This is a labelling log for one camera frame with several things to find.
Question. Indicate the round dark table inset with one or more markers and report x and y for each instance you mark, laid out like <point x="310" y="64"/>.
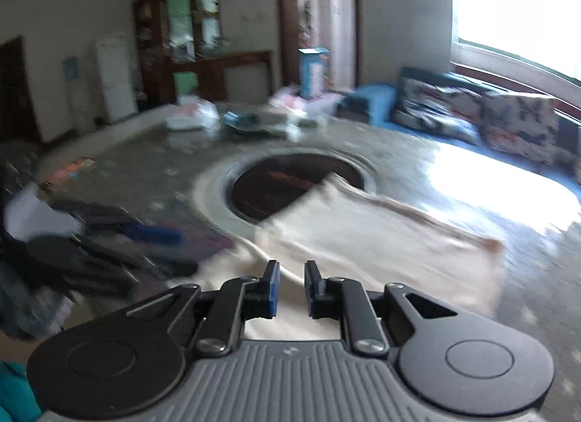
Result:
<point x="281" y="186"/>

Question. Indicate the beige cloth garment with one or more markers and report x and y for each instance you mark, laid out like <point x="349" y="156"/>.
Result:
<point x="363" y="245"/>

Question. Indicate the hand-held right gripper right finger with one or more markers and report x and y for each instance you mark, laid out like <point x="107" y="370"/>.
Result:
<point x="310" y="291"/>

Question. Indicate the dark clothing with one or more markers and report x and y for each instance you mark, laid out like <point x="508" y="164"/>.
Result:
<point x="27" y="308"/>

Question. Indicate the blue and dark packet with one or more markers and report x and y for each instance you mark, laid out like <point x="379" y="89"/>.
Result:
<point x="245" y="122"/>

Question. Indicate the floral cushion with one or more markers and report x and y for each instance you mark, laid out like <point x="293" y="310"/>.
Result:
<point x="438" y="108"/>
<point x="522" y="127"/>

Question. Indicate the dark wooden door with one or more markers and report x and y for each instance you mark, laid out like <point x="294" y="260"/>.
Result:
<point x="16" y="90"/>

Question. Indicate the blue sofa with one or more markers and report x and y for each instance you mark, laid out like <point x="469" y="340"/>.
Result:
<point x="367" y="102"/>

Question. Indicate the teal cloth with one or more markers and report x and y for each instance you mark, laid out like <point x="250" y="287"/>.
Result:
<point x="16" y="392"/>

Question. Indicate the white water dispenser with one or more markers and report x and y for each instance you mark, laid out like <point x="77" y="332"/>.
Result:
<point x="81" y="104"/>

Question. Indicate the orange booklet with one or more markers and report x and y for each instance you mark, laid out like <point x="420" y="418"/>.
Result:
<point x="68" y="172"/>

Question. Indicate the blue and white box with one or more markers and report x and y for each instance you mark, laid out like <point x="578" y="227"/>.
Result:
<point x="313" y="72"/>

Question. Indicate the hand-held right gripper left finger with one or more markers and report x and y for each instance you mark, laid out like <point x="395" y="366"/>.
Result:
<point x="272" y="290"/>

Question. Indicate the bright window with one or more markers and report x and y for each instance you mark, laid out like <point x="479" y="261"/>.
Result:
<point x="517" y="4"/>

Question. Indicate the brown wooden door frame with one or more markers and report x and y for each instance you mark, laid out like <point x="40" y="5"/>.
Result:
<point x="283" y="18"/>

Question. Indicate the white refrigerator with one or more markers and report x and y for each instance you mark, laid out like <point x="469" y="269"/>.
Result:
<point x="115" y="79"/>

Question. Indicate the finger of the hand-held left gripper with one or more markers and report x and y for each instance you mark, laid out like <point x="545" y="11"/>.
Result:
<point x="152" y="235"/>
<point x="150" y="261"/>

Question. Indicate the dark wooden display cabinet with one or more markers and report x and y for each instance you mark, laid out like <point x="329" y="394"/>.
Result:
<point x="181" y="40"/>

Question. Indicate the pink and white bags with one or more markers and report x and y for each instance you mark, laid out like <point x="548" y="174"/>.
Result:
<point x="304" y="104"/>

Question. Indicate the white plastic bag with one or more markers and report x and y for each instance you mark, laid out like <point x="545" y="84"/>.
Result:
<point x="193" y="115"/>

